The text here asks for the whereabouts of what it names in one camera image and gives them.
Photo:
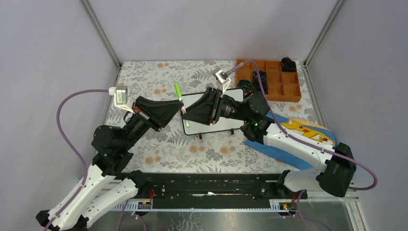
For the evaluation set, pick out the right aluminium frame post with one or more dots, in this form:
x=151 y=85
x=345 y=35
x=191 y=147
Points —
x=327 y=25

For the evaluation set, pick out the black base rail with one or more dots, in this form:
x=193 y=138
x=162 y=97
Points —
x=215 y=191

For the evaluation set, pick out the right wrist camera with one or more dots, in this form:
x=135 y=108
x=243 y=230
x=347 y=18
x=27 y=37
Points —
x=223 y=80

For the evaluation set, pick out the black item in tray corner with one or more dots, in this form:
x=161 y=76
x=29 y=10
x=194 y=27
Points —
x=288 y=65

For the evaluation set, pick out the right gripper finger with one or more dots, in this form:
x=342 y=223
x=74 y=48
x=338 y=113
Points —
x=201 y=119
x=199 y=109

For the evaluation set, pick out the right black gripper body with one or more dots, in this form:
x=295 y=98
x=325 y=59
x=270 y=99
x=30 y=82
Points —
x=218 y=96

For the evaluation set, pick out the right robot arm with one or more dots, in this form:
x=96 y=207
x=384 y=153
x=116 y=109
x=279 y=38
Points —
x=332 y=167

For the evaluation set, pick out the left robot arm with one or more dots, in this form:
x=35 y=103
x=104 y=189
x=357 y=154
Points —
x=81 y=208

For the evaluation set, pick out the black item in tray left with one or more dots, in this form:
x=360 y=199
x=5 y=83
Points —
x=245 y=85

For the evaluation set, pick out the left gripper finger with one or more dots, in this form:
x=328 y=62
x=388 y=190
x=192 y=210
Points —
x=162 y=121
x=168 y=107

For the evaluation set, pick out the left aluminium frame post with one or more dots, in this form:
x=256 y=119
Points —
x=89 y=11

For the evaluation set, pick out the black item in tray middle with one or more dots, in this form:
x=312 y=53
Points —
x=264 y=81

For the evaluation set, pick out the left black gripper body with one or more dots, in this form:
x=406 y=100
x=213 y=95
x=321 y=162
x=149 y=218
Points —
x=142 y=112

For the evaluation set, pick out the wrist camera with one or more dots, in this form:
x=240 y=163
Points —
x=121 y=99
x=223 y=80

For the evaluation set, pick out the aluminium frame post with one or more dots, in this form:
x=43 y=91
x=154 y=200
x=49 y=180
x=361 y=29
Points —
x=89 y=11
x=327 y=25

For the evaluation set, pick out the orange compartment tray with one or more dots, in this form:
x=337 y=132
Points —
x=282 y=86

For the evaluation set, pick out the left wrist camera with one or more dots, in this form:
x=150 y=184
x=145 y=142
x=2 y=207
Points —
x=121 y=99

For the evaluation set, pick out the blue pikachu cloth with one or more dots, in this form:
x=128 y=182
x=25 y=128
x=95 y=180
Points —
x=307 y=129

